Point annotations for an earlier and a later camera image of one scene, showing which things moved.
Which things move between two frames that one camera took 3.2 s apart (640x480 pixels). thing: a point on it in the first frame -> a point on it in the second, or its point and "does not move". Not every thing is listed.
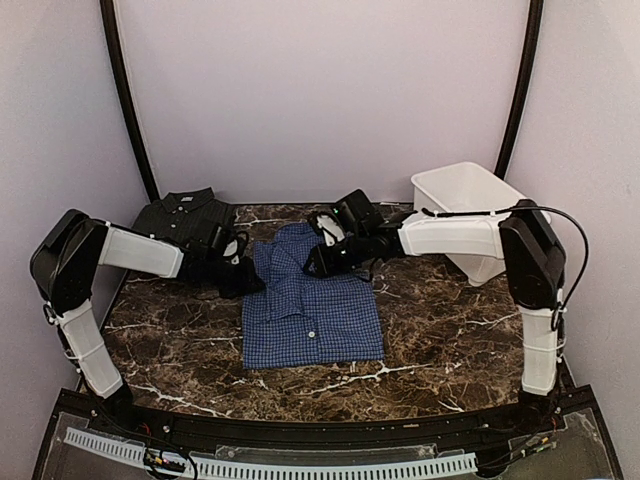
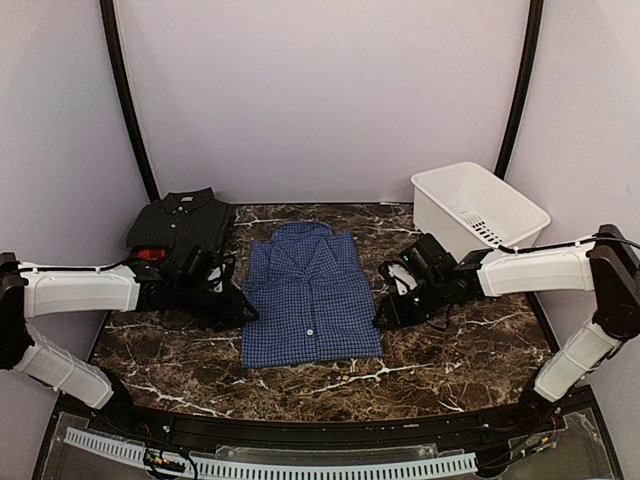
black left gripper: [246, 285] -> [231, 315]
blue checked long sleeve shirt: [307, 321] does not move
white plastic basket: [467, 187] does not move
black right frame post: [523, 89] does not move
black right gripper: [324, 267] -> [396, 317]
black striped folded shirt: [185, 214] does not move
